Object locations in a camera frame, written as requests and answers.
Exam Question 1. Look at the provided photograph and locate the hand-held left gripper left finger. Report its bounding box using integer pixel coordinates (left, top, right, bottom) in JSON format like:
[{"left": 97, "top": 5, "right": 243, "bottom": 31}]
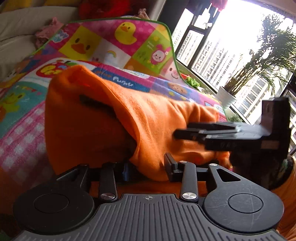
[{"left": 55, "top": 162, "right": 130, "bottom": 202}]

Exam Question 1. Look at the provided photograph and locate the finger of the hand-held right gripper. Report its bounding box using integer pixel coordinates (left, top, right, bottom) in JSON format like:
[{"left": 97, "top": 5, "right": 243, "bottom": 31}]
[
  {"left": 187, "top": 122, "right": 242, "bottom": 131},
  {"left": 173, "top": 129, "right": 263, "bottom": 151}
]

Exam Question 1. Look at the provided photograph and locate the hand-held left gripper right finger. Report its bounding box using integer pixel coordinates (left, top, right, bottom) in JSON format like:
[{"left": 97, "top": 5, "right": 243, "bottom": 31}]
[{"left": 164, "top": 152, "right": 243, "bottom": 204}]

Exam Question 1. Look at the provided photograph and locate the orange pumpkin costume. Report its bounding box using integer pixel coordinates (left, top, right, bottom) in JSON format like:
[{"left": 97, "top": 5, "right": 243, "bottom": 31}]
[{"left": 45, "top": 65, "right": 232, "bottom": 196}]

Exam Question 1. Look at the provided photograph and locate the row of hanging clothes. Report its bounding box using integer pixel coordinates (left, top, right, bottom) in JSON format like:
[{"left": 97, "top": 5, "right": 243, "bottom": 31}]
[{"left": 185, "top": 0, "right": 228, "bottom": 28}]

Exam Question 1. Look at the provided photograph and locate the small potted plant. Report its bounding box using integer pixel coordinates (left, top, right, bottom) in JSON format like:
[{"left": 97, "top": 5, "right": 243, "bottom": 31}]
[{"left": 228, "top": 113, "right": 243, "bottom": 123}]

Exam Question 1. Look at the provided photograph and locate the potted palm plant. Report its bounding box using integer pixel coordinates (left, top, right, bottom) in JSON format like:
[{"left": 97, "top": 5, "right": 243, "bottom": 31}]
[{"left": 217, "top": 14, "right": 296, "bottom": 109}]

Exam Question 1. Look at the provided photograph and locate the green leafy plant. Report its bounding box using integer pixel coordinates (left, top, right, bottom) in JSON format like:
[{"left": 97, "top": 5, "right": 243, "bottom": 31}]
[{"left": 185, "top": 76, "right": 200, "bottom": 90}]

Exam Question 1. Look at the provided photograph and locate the black framed window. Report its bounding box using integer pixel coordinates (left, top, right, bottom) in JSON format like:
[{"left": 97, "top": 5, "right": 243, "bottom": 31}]
[{"left": 171, "top": 0, "right": 296, "bottom": 160}]

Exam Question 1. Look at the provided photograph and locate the colourful cartoon play mat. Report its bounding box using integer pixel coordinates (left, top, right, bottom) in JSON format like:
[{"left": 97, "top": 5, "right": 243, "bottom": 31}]
[{"left": 0, "top": 17, "right": 228, "bottom": 179}]

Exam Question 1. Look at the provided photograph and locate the red plush blanket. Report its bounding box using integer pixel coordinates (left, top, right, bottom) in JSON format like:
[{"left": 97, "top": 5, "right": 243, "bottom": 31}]
[{"left": 79, "top": 0, "right": 132, "bottom": 20}]

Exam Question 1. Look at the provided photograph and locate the grey covered sofa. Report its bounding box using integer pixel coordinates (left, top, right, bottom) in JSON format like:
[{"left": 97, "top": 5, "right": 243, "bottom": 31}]
[{"left": 0, "top": 6, "right": 79, "bottom": 79}]

